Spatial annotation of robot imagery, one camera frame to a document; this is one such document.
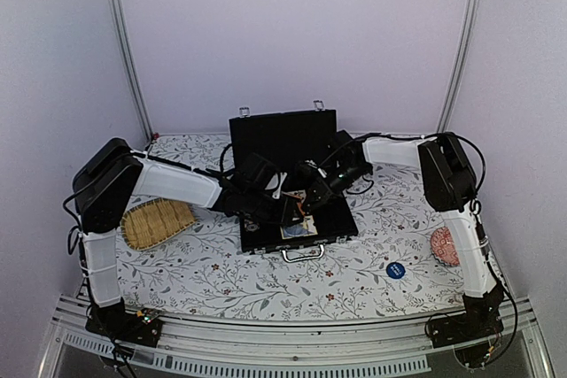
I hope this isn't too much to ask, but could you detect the blue orange poker chip row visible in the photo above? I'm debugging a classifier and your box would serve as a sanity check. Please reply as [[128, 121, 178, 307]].
[[244, 220, 260, 233]]

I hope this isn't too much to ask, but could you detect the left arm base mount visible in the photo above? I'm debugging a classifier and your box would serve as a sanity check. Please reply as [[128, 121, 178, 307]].
[[85, 304, 163, 348]]

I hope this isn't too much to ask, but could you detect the front aluminium rail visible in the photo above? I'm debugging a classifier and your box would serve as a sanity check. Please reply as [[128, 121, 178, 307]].
[[37, 293, 555, 378]]

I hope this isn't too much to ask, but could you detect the floral table cloth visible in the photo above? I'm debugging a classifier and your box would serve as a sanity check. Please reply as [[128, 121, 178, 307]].
[[97, 132, 506, 322]]

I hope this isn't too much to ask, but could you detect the blue round dealer button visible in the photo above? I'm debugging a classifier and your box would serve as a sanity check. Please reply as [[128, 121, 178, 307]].
[[385, 262, 406, 280]]

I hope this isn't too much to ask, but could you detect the clear plastic round lid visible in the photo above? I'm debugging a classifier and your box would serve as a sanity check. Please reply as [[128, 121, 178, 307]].
[[281, 224, 309, 238]]

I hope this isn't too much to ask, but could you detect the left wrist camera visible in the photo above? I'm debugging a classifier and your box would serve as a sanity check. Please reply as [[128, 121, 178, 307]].
[[272, 173, 287, 199]]

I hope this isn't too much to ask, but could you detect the black poker set case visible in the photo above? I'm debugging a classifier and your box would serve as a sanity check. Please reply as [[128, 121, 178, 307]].
[[229, 110, 359, 252]]

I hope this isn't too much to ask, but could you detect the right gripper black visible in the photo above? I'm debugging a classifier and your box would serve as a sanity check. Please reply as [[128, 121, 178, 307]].
[[301, 162, 369, 212]]

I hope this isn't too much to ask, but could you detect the blue playing card deck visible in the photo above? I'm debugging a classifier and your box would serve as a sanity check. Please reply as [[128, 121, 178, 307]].
[[280, 215, 318, 240]]

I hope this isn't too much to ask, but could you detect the red patterned bowl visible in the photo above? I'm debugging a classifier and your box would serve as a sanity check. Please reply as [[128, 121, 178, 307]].
[[430, 227, 460, 266]]

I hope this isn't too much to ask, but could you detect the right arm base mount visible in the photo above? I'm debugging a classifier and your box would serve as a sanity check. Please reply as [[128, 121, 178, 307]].
[[424, 310, 504, 369]]

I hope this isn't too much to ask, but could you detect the right aluminium frame post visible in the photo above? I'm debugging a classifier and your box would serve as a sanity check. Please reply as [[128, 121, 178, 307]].
[[437, 0, 480, 132]]

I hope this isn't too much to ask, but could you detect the aluminium frame post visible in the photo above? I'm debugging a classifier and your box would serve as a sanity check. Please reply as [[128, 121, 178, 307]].
[[437, 0, 480, 132], [108, 0, 154, 143]]

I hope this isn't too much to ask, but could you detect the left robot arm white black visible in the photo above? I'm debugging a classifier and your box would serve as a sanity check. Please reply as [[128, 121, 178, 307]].
[[64, 138, 304, 337]]

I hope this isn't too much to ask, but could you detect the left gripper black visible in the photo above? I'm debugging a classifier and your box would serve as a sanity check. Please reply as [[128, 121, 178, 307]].
[[243, 188, 304, 228]]

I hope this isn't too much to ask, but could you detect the woven bamboo tray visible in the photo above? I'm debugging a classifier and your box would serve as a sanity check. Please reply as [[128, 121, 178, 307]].
[[120, 198, 197, 251]]

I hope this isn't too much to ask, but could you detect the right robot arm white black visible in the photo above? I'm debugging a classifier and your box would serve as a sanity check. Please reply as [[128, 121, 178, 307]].
[[302, 130, 504, 339]]

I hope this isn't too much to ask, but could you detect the red playing card deck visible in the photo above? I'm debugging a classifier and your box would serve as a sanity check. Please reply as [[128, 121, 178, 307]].
[[283, 190, 307, 203]]

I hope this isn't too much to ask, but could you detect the left aluminium frame post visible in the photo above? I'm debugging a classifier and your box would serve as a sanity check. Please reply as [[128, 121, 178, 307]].
[[108, 0, 154, 143]]

